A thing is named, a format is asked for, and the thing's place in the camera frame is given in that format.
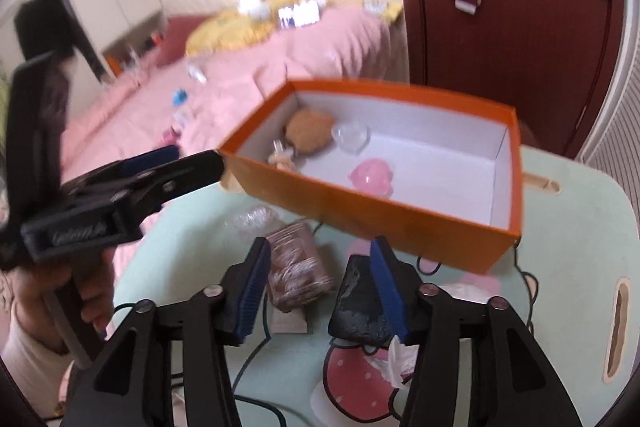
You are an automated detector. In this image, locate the green cartoon printed desktop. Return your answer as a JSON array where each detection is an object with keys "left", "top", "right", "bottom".
[{"left": 112, "top": 144, "right": 632, "bottom": 427}]

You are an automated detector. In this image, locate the black object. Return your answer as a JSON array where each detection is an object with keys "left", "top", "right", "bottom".
[{"left": 327, "top": 254, "right": 401, "bottom": 348}]

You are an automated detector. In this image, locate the white tissue box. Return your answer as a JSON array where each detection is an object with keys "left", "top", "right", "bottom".
[{"left": 237, "top": 0, "right": 272, "bottom": 20}]

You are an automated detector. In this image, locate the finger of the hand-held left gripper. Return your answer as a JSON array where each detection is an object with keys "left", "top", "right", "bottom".
[
  {"left": 119, "top": 149, "right": 226, "bottom": 221},
  {"left": 62, "top": 145, "right": 181, "bottom": 201}
]

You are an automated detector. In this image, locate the person's left hand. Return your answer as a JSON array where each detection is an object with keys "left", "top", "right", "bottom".
[{"left": 10, "top": 261, "right": 117, "bottom": 352}]

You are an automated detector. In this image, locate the pink round toy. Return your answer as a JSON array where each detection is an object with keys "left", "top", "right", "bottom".
[{"left": 348, "top": 158, "right": 396, "bottom": 198}]

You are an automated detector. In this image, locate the white crumpled tissue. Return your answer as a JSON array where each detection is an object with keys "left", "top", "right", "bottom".
[{"left": 372, "top": 337, "right": 420, "bottom": 389}]

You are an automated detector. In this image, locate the dark red door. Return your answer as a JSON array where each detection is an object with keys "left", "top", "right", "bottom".
[{"left": 385, "top": 0, "right": 627, "bottom": 158}]

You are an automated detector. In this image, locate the clear plastic wrap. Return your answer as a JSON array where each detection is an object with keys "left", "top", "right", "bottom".
[{"left": 222, "top": 206, "right": 281, "bottom": 239}]

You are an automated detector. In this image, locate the brown plush toy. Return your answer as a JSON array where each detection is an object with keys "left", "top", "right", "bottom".
[{"left": 285, "top": 107, "right": 337, "bottom": 152}]

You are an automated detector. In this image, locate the orange cardboard box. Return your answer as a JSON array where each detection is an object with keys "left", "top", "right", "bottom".
[{"left": 218, "top": 78, "right": 523, "bottom": 275}]

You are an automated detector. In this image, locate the dark printed box set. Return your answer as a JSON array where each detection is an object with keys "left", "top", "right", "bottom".
[{"left": 277, "top": 0, "right": 327, "bottom": 30}]

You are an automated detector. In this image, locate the person's left forearm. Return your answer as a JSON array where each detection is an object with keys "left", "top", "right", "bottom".
[{"left": 0, "top": 302, "right": 78, "bottom": 413}]

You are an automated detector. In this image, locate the cartoon figurine keychain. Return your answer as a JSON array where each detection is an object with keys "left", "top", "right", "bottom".
[{"left": 267, "top": 139, "right": 301, "bottom": 168}]

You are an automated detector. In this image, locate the dark red pillow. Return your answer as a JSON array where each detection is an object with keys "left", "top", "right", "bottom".
[{"left": 155, "top": 14, "right": 211, "bottom": 68}]

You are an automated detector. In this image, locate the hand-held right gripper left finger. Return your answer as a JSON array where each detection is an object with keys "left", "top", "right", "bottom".
[{"left": 60, "top": 237, "right": 273, "bottom": 427}]

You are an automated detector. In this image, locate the black cable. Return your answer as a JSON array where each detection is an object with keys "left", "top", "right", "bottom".
[{"left": 112, "top": 302, "right": 287, "bottom": 427}]

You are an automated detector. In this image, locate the brown card box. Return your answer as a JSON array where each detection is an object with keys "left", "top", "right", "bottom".
[{"left": 265, "top": 219, "right": 335, "bottom": 314}]

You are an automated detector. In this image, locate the yellow pillow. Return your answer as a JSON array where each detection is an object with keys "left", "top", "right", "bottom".
[{"left": 185, "top": 7, "right": 277, "bottom": 58}]

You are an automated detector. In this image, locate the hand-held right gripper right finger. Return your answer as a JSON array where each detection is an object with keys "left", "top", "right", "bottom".
[{"left": 370, "top": 235, "right": 583, "bottom": 427}]

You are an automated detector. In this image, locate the white slatted radiator cover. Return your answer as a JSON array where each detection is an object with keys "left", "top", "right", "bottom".
[{"left": 575, "top": 0, "right": 640, "bottom": 258}]

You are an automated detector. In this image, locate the pink blanket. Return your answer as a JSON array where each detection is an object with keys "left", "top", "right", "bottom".
[{"left": 60, "top": 2, "right": 412, "bottom": 188}]

